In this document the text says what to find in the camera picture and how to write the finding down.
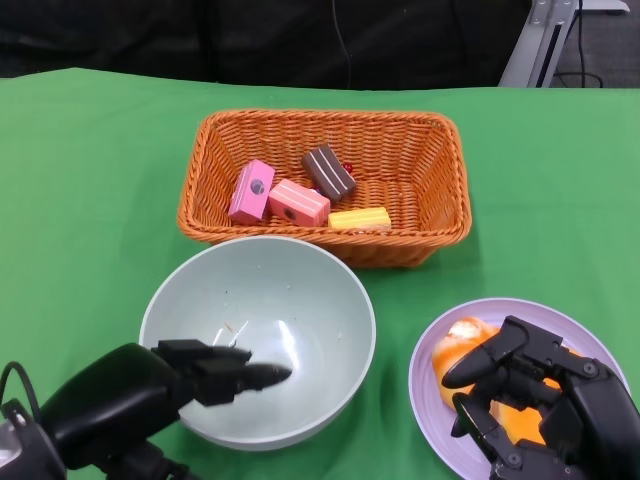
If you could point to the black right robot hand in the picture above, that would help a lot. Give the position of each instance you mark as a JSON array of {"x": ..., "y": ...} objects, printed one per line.
[{"x": 575, "y": 410}]

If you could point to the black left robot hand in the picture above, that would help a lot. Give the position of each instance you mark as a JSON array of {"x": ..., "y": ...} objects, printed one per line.
[{"x": 115, "y": 400}]

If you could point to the orange striped bread bun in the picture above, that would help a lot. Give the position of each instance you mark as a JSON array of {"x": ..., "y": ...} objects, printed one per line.
[{"x": 455, "y": 350}]

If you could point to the pale green bowl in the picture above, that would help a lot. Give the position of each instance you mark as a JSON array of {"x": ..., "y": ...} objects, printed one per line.
[{"x": 280, "y": 290}]

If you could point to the magenta pink cake slice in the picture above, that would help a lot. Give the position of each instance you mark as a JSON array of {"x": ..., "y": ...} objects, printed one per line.
[{"x": 250, "y": 192}]

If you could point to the salmon pink layered cake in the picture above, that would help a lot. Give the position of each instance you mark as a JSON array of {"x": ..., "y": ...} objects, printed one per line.
[{"x": 300, "y": 202}]

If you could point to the yellow layered cake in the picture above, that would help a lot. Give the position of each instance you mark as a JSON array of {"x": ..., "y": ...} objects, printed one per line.
[{"x": 360, "y": 218}]

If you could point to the chocolate brown layered cake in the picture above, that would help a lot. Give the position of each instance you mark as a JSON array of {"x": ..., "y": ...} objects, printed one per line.
[{"x": 327, "y": 170}]

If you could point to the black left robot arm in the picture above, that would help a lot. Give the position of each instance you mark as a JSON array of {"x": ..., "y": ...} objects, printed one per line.
[{"x": 25, "y": 450}]

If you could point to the lavender plate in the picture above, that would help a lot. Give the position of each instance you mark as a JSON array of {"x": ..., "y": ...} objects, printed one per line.
[{"x": 550, "y": 315}]

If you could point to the orange wicker basket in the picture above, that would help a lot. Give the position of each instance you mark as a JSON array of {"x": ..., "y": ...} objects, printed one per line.
[{"x": 420, "y": 200}]

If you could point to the green tablecloth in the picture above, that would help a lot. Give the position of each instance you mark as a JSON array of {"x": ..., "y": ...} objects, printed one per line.
[{"x": 75, "y": 175}]

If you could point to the black cloth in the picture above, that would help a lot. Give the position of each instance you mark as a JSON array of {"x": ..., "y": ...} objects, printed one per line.
[{"x": 150, "y": 35}]

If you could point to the grey metal stand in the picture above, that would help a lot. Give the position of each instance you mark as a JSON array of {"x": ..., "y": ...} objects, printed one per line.
[{"x": 527, "y": 45}]

